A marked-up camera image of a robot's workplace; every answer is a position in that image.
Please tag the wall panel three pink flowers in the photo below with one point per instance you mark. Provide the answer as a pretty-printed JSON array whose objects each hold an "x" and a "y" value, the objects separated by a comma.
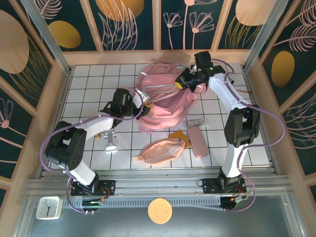
[{"x": 177, "y": 37}]

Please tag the pink zip pencil pouch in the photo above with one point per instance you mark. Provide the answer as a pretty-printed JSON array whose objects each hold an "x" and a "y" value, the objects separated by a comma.
[{"x": 160, "y": 151}]

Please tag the pink school backpack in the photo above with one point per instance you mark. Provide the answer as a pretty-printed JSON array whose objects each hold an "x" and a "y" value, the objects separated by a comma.
[{"x": 160, "y": 116}]

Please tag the wall panel yellow oval fern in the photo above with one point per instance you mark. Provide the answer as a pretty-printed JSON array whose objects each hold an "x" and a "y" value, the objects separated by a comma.
[{"x": 296, "y": 29}]

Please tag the pink hard pencil case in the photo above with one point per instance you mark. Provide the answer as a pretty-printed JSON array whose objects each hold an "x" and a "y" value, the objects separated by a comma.
[{"x": 197, "y": 143}]

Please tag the aluminium frame post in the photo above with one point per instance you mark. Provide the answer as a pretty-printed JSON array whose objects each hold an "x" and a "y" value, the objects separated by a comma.
[
  {"x": 48, "y": 37},
  {"x": 264, "y": 37}
]

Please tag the aluminium mounting rail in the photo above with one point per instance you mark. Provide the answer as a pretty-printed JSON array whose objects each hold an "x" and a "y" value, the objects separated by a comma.
[{"x": 158, "y": 184}]

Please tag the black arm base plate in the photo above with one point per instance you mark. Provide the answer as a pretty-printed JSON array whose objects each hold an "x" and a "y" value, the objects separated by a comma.
[
  {"x": 109, "y": 187},
  {"x": 208, "y": 186}
]

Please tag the silver metal clamp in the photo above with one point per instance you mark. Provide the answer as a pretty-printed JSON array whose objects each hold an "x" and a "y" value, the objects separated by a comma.
[{"x": 111, "y": 143}]

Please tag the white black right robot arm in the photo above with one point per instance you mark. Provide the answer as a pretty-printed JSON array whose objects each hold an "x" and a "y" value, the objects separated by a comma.
[{"x": 227, "y": 93}]

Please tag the wall panel single pink flower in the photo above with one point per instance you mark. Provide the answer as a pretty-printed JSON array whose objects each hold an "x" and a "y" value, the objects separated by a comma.
[{"x": 14, "y": 138}]

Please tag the narrow wall panel cream disc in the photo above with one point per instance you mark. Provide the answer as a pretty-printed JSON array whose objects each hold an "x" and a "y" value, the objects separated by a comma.
[{"x": 229, "y": 14}]

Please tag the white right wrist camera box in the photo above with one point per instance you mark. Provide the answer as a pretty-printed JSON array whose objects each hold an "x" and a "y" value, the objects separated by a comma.
[{"x": 193, "y": 68}]

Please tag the wall panel pink feather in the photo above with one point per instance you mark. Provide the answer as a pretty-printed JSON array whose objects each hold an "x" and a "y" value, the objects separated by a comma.
[{"x": 301, "y": 138}]

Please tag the small brass knob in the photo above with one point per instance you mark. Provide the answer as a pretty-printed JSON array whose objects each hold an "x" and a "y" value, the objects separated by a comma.
[{"x": 98, "y": 136}]

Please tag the clear plastic pen box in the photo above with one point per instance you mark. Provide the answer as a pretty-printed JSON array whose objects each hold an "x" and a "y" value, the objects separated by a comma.
[{"x": 196, "y": 122}]

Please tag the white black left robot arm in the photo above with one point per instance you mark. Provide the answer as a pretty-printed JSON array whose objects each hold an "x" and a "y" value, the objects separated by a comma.
[{"x": 96, "y": 126}]

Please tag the round yellow sponge disc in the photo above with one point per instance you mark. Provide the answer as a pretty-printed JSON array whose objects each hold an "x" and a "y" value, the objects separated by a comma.
[{"x": 160, "y": 211}]

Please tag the grey metal plate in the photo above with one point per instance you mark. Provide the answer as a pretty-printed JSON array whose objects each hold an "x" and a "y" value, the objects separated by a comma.
[{"x": 222, "y": 224}]

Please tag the wide wall panel cream disc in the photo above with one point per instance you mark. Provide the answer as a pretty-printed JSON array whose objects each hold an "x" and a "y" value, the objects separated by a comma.
[{"x": 14, "y": 37}]

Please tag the white square alarm clock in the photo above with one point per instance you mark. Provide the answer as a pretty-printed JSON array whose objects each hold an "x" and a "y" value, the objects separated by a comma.
[{"x": 49, "y": 208}]

